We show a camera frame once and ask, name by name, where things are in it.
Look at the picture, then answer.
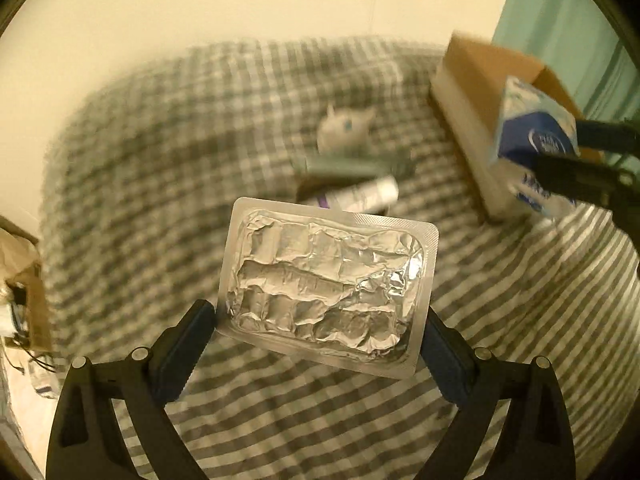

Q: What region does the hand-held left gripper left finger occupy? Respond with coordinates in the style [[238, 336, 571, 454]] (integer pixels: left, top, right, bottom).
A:
[[46, 299, 217, 480]]

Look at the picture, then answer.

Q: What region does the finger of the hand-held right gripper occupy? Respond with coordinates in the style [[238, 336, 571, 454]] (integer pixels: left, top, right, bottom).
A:
[[534, 156, 637, 208], [574, 117, 640, 155]]

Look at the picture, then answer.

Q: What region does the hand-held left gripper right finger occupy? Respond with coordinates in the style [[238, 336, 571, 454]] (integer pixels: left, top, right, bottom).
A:
[[421, 307, 594, 480]]

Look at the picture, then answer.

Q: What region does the blue and white carton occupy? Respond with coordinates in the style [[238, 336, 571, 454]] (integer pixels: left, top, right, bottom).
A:
[[489, 76, 582, 220]]

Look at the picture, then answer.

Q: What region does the silver foil blister pack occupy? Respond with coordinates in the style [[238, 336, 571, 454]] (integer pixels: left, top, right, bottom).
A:
[[216, 197, 440, 379]]

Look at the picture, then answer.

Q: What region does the teal curtain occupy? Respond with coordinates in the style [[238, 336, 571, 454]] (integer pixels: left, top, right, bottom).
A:
[[491, 0, 640, 122]]

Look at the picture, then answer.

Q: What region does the clear plastic wrapper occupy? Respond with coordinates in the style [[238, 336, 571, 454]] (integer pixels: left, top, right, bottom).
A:
[[26, 353, 67, 401]]

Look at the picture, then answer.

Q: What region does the cluttered brown cardboard box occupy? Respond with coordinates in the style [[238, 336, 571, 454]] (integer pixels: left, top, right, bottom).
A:
[[0, 215, 54, 356]]

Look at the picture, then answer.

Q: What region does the grey checked blanket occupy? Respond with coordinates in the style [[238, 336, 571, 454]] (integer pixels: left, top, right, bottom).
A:
[[39, 35, 637, 480]]

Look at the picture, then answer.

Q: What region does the white tube with purple label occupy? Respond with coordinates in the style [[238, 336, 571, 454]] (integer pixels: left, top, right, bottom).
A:
[[307, 175, 400, 214]]

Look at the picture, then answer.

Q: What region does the grey-green flat box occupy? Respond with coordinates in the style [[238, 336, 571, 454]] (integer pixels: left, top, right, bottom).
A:
[[291, 151, 414, 179]]

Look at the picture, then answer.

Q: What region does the white tied plastic bag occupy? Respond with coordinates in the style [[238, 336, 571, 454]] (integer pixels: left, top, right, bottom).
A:
[[316, 104, 377, 156]]

